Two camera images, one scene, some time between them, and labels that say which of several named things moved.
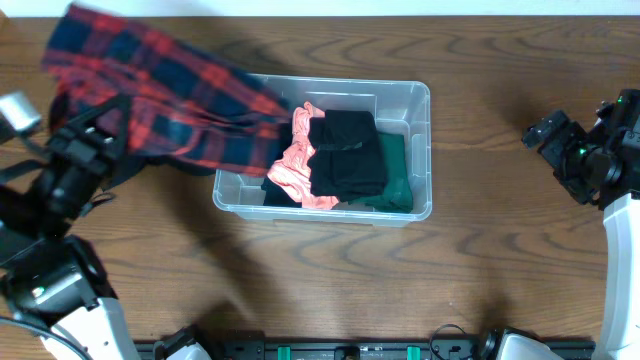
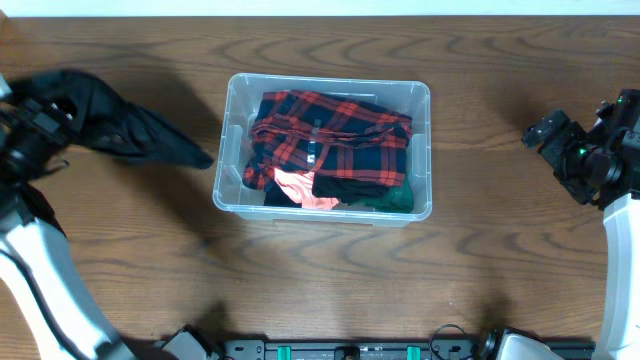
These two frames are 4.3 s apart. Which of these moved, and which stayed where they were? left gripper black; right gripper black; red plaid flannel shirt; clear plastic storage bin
Moved: left gripper black; red plaid flannel shirt
Stayed: right gripper black; clear plastic storage bin
